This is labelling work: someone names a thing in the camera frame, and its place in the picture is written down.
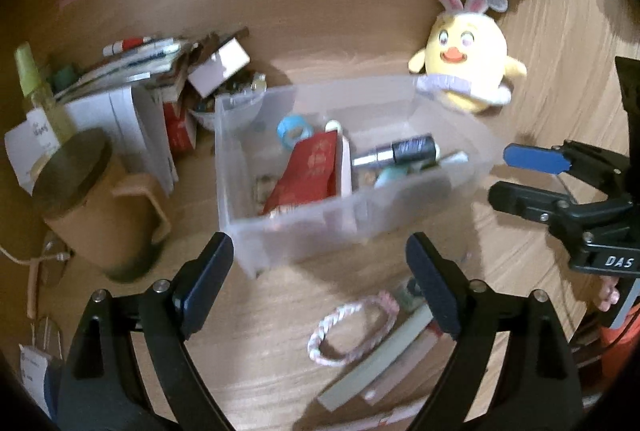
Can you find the clear plastic storage bin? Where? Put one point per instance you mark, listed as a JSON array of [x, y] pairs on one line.
[[372, 111]]

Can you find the black silver lipstick tube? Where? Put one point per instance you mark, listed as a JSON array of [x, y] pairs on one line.
[[404, 151]]

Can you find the white pen with red band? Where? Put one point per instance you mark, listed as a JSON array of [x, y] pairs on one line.
[[397, 414]]

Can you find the green spray bottle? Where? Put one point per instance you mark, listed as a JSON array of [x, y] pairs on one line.
[[47, 120]]

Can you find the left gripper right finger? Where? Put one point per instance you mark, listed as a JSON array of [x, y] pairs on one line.
[[538, 386]]

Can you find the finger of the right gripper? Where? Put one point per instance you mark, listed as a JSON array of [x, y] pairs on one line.
[[544, 160], [529, 203]]

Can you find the small red box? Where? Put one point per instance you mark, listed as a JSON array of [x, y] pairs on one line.
[[180, 127]]

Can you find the person's right hand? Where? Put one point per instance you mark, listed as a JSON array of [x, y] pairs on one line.
[[608, 294]]

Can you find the white tape roll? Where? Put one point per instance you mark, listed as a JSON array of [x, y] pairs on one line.
[[333, 125]]

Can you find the blue white charger box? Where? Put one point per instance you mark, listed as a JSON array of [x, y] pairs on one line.
[[41, 376]]

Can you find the red white marker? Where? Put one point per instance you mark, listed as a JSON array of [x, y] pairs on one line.
[[121, 46]]

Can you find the pale green cream tube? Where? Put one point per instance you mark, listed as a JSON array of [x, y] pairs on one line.
[[377, 362]]

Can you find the yellow chick bunny plush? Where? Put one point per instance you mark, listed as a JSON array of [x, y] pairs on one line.
[[465, 61]]

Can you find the white bowl with trinkets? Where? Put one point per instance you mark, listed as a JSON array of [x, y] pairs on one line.
[[239, 107]]

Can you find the small white cardboard box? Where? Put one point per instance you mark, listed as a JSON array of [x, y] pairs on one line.
[[225, 62]]

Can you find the white paper box stack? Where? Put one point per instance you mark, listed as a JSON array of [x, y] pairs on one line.
[[131, 117]]

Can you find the red tea packet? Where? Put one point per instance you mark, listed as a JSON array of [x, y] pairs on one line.
[[310, 175]]

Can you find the eyeglasses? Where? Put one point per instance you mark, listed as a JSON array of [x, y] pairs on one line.
[[46, 273]]

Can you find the blue washi tape roll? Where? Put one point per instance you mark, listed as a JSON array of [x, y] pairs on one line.
[[292, 130]]

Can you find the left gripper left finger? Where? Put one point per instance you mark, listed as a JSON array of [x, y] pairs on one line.
[[102, 386]]

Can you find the tan mug with lid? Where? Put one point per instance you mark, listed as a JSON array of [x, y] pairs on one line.
[[114, 219]]

